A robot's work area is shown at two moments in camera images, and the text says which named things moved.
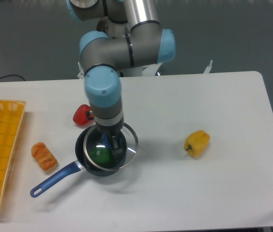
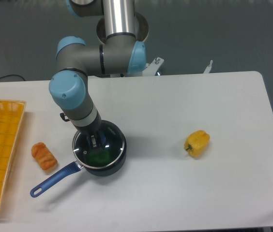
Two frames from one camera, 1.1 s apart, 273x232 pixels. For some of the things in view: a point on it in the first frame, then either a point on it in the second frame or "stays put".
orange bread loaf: x=43 y=156 stays put
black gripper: x=113 y=131 -> x=91 y=130
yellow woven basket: x=1 y=121 stays put
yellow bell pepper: x=197 y=143 stays put
